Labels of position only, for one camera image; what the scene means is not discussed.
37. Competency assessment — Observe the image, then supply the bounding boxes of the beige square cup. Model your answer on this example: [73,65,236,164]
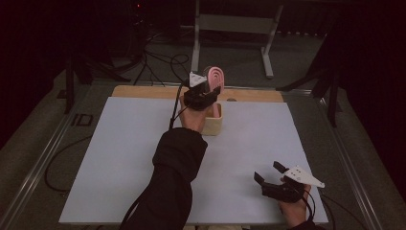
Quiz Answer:
[200,102,224,137]

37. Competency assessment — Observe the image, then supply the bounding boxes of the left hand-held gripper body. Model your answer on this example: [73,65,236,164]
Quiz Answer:
[183,71,221,111]

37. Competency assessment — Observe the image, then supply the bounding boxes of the person's black sleeve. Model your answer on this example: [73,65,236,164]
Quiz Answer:
[288,219,327,230]
[119,126,209,230]

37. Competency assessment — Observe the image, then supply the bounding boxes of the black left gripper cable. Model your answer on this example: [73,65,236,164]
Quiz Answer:
[120,83,190,230]

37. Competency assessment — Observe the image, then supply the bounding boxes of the wooden table board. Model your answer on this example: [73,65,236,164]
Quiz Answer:
[111,84,284,104]

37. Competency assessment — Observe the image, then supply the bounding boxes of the pink hairbrush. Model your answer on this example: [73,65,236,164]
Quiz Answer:
[205,65,226,119]

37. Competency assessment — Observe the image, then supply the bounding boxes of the black floor cable loop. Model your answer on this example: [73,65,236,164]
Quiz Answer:
[43,135,94,195]

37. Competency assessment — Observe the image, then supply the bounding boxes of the person's left black sleeve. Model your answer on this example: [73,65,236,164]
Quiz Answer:
[119,126,209,230]

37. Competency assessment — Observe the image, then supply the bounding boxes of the white metal stand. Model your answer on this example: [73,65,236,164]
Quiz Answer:
[190,0,284,80]

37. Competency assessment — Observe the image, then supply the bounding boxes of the person's right hand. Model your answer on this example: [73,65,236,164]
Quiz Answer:
[277,184,312,229]

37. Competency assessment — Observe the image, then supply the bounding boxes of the white table sheet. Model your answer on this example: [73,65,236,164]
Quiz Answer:
[58,96,329,224]

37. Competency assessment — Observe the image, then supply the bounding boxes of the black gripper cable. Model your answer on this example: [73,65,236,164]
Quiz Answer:
[120,83,190,230]
[300,188,337,230]

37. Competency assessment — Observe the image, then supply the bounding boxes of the person's right black sleeve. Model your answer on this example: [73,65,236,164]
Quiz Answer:
[288,219,327,230]

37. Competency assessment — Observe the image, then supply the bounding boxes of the person's left hand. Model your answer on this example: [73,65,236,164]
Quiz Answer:
[177,96,212,133]

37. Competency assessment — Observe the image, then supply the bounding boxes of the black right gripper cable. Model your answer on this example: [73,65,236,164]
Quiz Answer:
[300,188,337,230]

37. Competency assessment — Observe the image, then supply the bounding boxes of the black tripod stand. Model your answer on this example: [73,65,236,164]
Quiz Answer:
[64,52,132,115]
[276,32,343,128]

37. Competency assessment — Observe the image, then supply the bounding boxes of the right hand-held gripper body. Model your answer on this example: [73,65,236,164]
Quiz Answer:
[261,165,326,204]

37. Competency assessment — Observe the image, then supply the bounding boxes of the black tangled floor cables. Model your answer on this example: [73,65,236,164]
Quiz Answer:
[133,32,198,89]

